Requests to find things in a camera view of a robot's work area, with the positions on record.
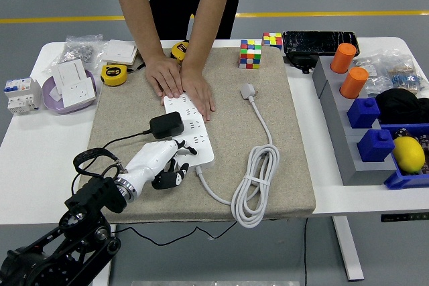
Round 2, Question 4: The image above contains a person's right hand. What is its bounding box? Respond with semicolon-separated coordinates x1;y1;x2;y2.
144;53;184;98

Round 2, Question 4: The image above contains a person's left hand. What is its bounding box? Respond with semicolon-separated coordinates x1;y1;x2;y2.
180;64;216;123

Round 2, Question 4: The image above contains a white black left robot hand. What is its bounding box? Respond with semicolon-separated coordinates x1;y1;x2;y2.
124;138;198;200

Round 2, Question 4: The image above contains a black power adapter plug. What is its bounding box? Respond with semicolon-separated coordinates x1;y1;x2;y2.
149;111;186;139

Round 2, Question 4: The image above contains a white power strip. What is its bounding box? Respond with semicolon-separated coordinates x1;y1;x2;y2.
163;94;215;169

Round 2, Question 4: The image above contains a thin black adapter cord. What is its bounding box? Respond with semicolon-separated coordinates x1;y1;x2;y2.
101;128;239;246

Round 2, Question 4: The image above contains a white power strip plug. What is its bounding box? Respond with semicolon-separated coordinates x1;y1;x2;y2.
240;83;259;100

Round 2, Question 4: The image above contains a yellow tape measure red label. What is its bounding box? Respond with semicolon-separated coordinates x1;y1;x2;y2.
170;40;190;65

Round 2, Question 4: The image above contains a grey-brown mat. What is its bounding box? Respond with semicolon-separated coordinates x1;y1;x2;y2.
77;46;317;225

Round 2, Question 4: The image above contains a yellow black tape measure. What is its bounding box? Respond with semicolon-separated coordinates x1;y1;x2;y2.
100;63;129;86

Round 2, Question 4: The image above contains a large colourful puzzle cube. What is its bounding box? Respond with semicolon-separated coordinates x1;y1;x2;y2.
238;38;263;70

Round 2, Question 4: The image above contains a white socket panel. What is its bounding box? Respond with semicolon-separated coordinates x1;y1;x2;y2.
61;76;97;109

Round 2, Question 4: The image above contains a small colourful puzzle cube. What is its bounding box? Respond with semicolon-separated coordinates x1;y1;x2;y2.
261;31;284;50

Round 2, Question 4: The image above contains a clear bag of metal screws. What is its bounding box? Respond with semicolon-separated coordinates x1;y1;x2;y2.
42;33;105;74

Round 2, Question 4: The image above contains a small black device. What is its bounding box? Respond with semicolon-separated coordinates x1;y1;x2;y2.
283;54;319;75

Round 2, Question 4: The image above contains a purple bowl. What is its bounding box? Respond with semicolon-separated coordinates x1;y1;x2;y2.
41;68;99;115

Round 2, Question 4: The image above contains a black plastic tray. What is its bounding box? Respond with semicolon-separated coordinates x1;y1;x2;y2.
282;29;361;58

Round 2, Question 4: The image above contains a white circuit breaker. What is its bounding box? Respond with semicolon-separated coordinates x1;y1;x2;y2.
3;77;42;115

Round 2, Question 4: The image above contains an orange cylinder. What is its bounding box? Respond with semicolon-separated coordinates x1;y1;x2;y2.
339;66;369;98
330;42;357;74

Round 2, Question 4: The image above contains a grey block holder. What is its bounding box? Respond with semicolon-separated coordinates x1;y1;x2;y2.
312;55;398;186

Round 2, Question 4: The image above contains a blue block with knob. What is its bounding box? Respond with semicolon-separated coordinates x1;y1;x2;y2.
356;128;395;163
346;97;381;129

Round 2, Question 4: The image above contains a clear bag of small parts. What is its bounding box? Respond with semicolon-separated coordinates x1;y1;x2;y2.
353;54;389;98

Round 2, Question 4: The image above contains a black cloth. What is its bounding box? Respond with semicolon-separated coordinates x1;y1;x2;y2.
374;88;429;125

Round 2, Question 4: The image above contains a clear bag of blue resistors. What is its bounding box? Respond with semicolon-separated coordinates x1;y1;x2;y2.
383;52;429;96

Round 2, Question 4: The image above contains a yellow lemon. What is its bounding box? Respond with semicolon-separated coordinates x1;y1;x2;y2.
391;135;426;175

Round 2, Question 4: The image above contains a blue plastic bin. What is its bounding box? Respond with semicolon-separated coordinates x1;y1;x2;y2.
380;123;429;190

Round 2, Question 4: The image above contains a black table control panel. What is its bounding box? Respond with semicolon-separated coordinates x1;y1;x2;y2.
380;212;429;223

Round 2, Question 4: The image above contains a black tape measure strap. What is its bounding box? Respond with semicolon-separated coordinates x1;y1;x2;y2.
126;61;147;73

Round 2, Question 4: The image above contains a white wall switch plate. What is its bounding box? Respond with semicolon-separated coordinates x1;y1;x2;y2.
100;39;139;66

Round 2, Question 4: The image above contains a white switch panel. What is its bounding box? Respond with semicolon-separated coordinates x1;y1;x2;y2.
50;58;88;96

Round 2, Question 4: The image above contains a white power strip cord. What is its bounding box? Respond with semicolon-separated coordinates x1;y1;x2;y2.
195;95;281;229

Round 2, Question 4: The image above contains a black hanging cable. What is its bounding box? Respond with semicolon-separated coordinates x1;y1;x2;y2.
303;217;309;286

